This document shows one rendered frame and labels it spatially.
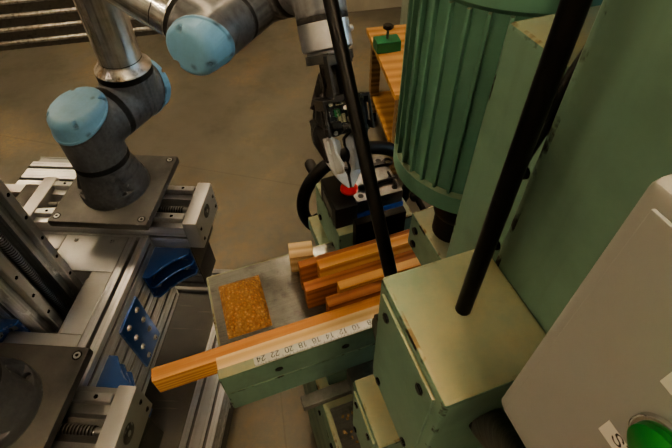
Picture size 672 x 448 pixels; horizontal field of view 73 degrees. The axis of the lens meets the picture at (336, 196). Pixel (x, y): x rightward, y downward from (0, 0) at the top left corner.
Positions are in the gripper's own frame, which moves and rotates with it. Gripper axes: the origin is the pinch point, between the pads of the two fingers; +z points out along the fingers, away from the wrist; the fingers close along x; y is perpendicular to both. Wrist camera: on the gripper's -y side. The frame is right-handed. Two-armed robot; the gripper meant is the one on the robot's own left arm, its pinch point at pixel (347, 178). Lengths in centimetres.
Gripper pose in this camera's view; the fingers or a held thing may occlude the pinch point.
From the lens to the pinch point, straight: 74.7
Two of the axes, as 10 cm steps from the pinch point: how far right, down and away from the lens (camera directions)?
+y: 2.8, 2.5, -9.3
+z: 1.8, 9.3, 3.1
